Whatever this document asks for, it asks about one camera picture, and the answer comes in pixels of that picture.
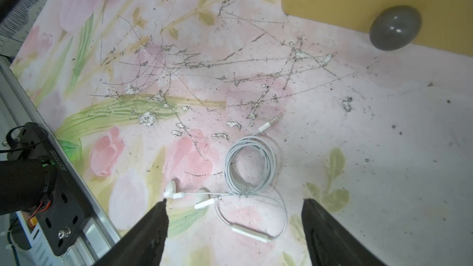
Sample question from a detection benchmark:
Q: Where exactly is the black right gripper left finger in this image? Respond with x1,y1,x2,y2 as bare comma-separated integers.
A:
95,199,169,266

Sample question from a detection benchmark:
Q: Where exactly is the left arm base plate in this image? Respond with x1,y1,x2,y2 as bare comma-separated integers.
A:
3,122,93,256

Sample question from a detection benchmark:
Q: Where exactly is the yellow bottom drawer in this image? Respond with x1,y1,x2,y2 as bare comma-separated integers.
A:
280,0,473,58

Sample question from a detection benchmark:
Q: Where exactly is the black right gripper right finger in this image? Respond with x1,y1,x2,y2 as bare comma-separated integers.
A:
301,199,384,266

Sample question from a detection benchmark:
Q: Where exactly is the white earphones middle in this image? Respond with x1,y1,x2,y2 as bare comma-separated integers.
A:
163,113,288,243

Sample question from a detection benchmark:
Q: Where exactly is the aluminium rail frame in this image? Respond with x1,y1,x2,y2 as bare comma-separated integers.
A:
1,57,120,266

